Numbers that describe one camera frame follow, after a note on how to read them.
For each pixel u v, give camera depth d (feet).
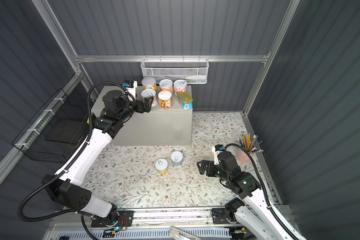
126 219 2.37
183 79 2.84
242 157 2.17
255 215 1.91
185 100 2.41
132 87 2.01
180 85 2.59
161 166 2.84
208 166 2.11
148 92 2.43
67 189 1.29
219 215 2.42
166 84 2.59
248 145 2.92
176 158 2.91
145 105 2.15
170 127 3.43
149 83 2.48
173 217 2.47
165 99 2.32
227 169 1.80
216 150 2.21
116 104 1.73
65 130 2.42
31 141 2.02
